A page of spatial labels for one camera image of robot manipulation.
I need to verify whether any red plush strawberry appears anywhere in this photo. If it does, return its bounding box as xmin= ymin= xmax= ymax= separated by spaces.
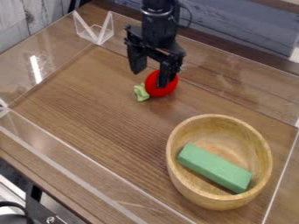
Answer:
xmin=134 ymin=70 xmax=179 ymax=102

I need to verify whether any wooden bowl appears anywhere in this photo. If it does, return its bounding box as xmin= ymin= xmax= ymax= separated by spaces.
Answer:
xmin=166 ymin=114 xmax=274 ymax=211

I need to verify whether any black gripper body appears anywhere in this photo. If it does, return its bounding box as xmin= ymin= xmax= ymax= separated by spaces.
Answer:
xmin=126 ymin=8 xmax=186 ymax=56

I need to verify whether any black cable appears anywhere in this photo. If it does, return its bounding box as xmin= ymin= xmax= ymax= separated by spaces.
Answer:
xmin=0 ymin=199 xmax=36 ymax=224

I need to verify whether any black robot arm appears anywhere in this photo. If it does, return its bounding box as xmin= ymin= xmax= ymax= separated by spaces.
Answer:
xmin=124 ymin=0 xmax=186 ymax=88

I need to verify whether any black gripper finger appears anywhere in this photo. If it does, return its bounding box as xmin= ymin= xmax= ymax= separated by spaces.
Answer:
xmin=127 ymin=41 xmax=147 ymax=74
xmin=156 ymin=57 xmax=183 ymax=88

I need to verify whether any clear acrylic corner bracket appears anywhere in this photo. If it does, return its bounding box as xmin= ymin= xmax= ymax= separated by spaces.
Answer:
xmin=72 ymin=11 xmax=115 ymax=46

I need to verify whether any clear acrylic tray wall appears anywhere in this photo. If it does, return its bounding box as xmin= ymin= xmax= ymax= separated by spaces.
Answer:
xmin=0 ymin=99 xmax=195 ymax=224

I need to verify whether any black metal table bracket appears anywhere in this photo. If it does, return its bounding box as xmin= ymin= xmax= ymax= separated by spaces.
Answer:
xmin=26 ymin=185 xmax=68 ymax=224

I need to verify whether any green foam block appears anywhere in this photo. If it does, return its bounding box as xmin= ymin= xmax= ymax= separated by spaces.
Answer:
xmin=176 ymin=143 xmax=254 ymax=193

